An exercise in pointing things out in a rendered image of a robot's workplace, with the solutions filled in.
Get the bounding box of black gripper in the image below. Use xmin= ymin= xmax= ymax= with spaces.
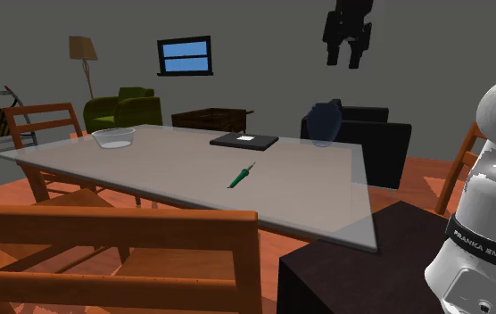
xmin=322 ymin=0 xmax=375 ymax=70

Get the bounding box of green armchair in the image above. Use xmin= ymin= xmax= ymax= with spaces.
xmin=83 ymin=87 xmax=164 ymax=134

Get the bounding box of green handled soldering iron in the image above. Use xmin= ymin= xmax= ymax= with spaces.
xmin=227 ymin=161 xmax=257 ymax=190

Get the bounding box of black armchair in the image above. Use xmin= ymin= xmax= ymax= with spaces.
xmin=300 ymin=98 xmax=413 ymax=191

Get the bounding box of floor lamp with tan shade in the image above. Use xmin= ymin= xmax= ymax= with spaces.
xmin=68 ymin=35 xmax=99 ymax=100

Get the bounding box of glass top table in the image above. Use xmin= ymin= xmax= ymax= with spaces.
xmin=0 ymin=123 xmax=378 ymax=253

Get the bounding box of black framed window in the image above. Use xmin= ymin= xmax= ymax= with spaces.
xmin=156 ymin=35 xmax=214 ymax=78

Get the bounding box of wooden chair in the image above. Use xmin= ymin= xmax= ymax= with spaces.
xmin=3 ymin=102 xmax=143 ymax=210
xmin=0 ymin=203 xmax=263 ymax=314
xmin=434 ymin=120 xmax=488 ymax=217

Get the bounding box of dark blue vase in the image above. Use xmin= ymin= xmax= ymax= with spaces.
xmin=306 ymin=102 xmax=343 ymax=148

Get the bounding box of dark wooden crate table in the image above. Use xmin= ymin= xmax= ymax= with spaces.
xmin=170 ymin=107 xmax=255 ymax=134

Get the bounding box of black book with white label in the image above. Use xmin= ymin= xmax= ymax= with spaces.
xmin=209 ymin=132 xmax=280 ymax=153

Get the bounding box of clear glass bowl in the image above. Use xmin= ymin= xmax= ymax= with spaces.
xmin=90 ymin=127 xmax=136 ymax=150

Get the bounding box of dark robot stand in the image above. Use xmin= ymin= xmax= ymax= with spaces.
xmin=276 ymin=200 xmax=454 ymax=314

